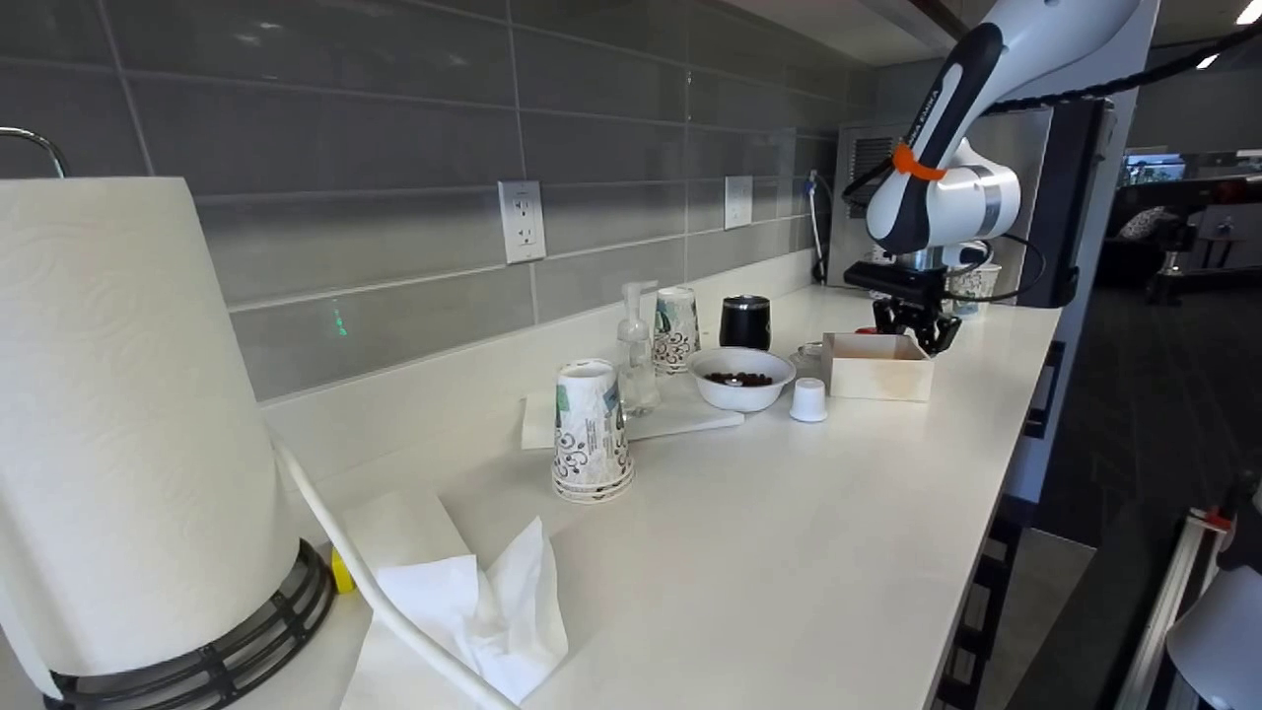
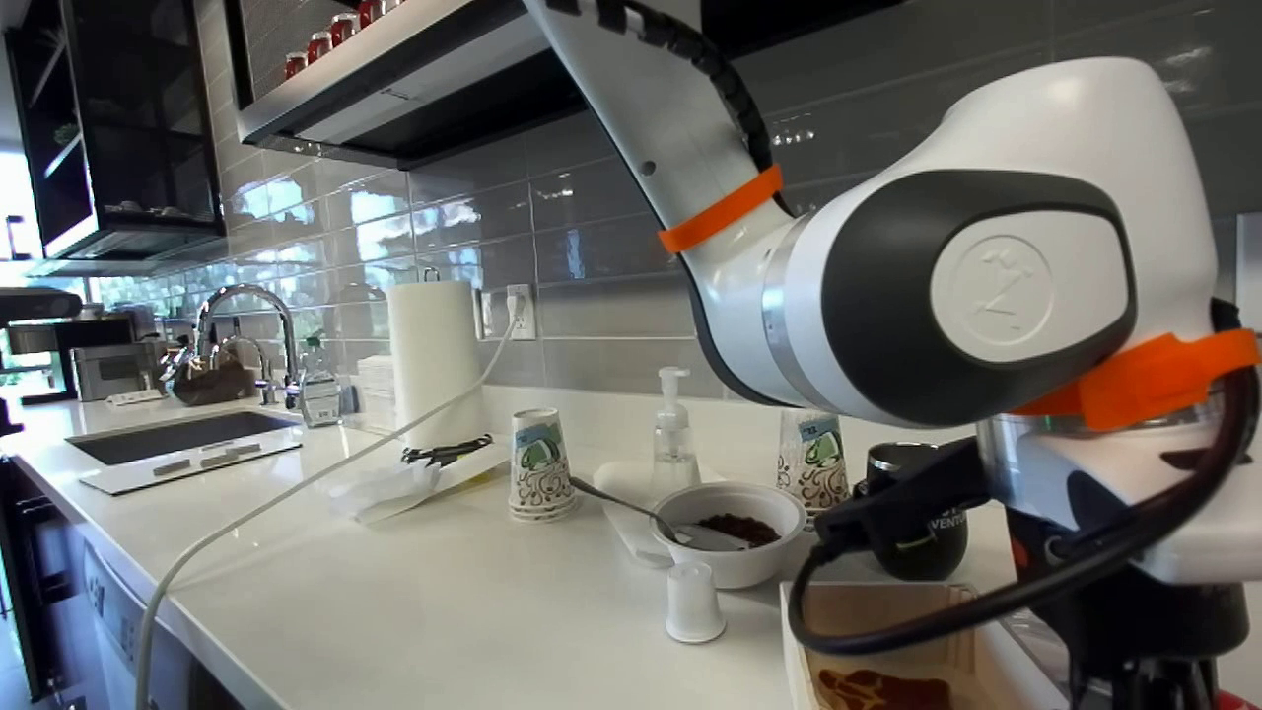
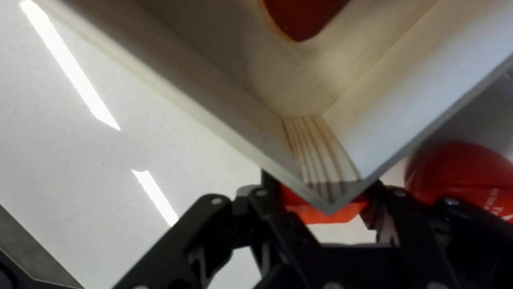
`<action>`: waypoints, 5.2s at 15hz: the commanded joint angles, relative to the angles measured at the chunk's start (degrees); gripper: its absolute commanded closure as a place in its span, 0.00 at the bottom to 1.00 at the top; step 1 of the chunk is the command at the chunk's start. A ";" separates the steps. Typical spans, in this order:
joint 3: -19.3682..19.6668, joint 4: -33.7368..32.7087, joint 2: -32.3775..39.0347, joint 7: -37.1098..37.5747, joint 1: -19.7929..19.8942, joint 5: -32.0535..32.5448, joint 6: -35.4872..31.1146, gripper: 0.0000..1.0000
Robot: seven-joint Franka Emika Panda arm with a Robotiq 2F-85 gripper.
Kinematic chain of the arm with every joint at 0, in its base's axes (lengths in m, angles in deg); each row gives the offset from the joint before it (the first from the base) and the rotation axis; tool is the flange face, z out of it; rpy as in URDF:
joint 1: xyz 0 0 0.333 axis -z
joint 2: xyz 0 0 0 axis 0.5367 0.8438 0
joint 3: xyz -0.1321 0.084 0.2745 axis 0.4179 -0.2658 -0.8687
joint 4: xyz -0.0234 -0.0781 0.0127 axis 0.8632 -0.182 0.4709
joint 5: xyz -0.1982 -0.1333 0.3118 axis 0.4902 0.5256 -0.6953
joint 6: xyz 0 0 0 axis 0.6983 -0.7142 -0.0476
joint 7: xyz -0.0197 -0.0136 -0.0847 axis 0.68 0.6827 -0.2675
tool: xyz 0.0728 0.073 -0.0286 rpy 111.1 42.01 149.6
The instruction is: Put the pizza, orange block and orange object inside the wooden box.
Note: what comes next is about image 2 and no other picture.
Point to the black countertop appliance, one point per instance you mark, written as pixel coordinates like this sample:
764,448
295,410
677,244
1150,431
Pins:
54,335

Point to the white bowl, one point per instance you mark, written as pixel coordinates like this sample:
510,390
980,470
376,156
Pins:
755,564

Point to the black upper cabinet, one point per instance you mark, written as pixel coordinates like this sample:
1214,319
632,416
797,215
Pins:
133,132

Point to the dark lower cabinet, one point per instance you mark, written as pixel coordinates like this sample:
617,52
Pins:
54,591

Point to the paper towel roll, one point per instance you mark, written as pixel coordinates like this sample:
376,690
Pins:
437,357

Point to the dark overhead shelf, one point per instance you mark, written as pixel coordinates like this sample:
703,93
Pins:
397,93

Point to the wooden box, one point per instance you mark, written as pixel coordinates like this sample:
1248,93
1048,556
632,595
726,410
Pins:
789,654

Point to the clear soap dispenser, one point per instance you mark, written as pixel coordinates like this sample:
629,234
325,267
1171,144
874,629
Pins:
671,437

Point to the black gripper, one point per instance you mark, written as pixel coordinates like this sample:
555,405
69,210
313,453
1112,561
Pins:
1144,644

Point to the small white cup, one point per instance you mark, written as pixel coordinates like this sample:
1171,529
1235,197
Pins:
697,610

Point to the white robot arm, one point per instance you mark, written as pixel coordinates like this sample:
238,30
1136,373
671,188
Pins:
870,299

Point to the black towel holder base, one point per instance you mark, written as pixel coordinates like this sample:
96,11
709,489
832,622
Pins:
447,452

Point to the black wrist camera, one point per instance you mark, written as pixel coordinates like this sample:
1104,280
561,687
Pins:
910,494

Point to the patterned paper cup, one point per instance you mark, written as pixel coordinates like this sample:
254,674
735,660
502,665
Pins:
813,460
540,468

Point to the chrome faucet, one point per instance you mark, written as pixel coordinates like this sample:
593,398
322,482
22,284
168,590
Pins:
271,309

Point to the red cup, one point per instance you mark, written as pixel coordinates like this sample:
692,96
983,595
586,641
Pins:
316,44
295,61
367,10
345,23

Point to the metal spoon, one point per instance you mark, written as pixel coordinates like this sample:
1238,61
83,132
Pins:
617,498

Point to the black tumbler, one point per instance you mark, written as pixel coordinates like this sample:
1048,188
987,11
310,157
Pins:
922,561

